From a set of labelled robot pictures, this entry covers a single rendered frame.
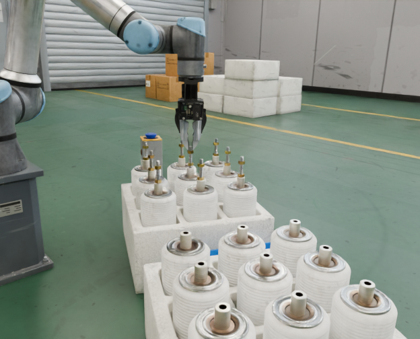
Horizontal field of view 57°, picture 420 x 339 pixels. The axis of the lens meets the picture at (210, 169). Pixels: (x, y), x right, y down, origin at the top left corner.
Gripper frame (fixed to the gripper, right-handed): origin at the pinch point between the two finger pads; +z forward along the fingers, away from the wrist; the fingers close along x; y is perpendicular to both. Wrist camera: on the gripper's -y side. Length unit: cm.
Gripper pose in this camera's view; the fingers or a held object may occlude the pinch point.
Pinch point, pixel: (190, 144)
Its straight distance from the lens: 117.0
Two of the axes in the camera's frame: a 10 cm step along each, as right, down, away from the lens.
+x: 10.0, 0.1, 0.5
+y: 0.5, 2.9, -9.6
